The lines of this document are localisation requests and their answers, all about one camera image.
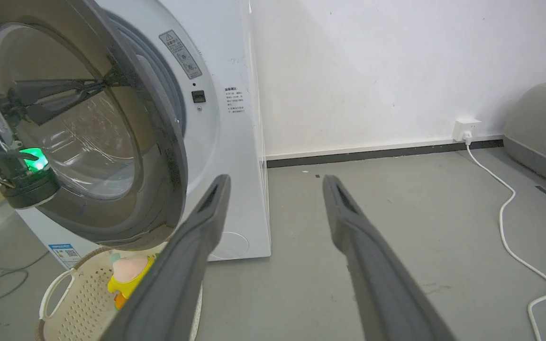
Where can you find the white washing machine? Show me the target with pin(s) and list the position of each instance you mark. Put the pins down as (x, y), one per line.
(230, 142)

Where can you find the blue energy label sticker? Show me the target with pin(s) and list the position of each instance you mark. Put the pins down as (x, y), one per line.
(65, 255)

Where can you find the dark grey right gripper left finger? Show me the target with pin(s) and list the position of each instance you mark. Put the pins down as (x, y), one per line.
(178, 279)

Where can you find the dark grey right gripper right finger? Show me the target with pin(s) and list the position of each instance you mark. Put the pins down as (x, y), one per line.
(382, 289)

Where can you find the dark baseboard strip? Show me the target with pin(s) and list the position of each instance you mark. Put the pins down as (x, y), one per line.
(372, 154)

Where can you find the grey warning label sticker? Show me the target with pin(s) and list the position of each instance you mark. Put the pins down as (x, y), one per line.
(180, 54)

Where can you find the cream perforated laundry basket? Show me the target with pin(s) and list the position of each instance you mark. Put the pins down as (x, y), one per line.
(83, 303)

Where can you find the yellow and pink toy doll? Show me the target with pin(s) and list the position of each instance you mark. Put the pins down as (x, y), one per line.
(128, 274)

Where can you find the grey glass washing machine door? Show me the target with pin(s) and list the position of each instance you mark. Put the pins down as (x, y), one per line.
(152, 156)

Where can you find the white wall socket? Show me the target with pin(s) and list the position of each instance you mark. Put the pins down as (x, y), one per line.
(465, 126)

